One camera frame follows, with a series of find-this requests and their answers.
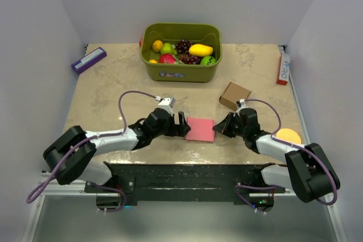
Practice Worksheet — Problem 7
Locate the green lime fruit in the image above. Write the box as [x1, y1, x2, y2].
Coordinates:
[200, 56, 217, 66]

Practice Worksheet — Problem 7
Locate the aluminium frame rail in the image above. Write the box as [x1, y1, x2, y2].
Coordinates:
[274, 62, 347, 241]

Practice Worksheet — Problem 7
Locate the dark grape bunch back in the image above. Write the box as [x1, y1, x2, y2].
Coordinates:
[175, 40, 193, 54]

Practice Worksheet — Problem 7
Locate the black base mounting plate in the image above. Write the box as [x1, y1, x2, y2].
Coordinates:
[85, 164, 284, 207]

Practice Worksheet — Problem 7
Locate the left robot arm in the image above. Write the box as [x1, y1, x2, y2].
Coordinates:
[43, 108, 191, 192]

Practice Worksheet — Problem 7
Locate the yellow mango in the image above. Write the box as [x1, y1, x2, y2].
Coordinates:
[188, 44, 214, 57]

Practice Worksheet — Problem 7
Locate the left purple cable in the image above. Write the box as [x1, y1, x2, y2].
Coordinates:
[26, 90, 161, 213]

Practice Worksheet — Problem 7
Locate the dark grape bunch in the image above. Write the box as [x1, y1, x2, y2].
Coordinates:
[178, 54, 202, 65]
[175, 40, 193, 54]

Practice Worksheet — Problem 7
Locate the purple rectangular box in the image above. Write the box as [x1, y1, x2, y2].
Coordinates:
[71, 47, 107, 75]

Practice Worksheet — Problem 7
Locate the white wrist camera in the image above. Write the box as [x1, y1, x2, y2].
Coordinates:
[158, 97, 176, 109]
[236, 99, 247, 111]

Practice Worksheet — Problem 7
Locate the orange round disc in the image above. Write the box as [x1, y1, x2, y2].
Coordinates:
[276, 128, 302, 144]

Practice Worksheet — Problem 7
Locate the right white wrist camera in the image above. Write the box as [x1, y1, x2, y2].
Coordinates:
[236, 99, 247, 111]

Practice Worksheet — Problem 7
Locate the brown cardboard box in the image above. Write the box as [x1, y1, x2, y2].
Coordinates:
[219, 82, 251, 111]

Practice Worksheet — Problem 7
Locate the pink paper box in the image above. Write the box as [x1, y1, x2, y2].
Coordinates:
[185, 117, 214, 142]

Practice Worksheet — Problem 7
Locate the red white toothpaste box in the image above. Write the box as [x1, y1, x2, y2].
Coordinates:
[276, 52, 290, 86]

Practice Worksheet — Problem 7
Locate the dark grape bunch front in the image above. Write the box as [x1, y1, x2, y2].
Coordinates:
[178, 54, 202, 65]

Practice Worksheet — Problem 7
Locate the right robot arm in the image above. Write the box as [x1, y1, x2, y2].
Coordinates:
[213, 108, 340, 205]

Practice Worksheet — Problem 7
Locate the olive green plastic tub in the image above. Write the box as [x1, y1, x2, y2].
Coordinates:
[140, 23, 222, 83]

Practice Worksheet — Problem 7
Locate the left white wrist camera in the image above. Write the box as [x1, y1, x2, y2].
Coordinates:
[158, 97, 176, 109]

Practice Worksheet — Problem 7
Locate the green pear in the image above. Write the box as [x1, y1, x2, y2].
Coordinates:
[160, 43, 177, 55]

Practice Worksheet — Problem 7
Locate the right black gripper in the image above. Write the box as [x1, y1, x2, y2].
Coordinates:
[213, 112, 247, 138]

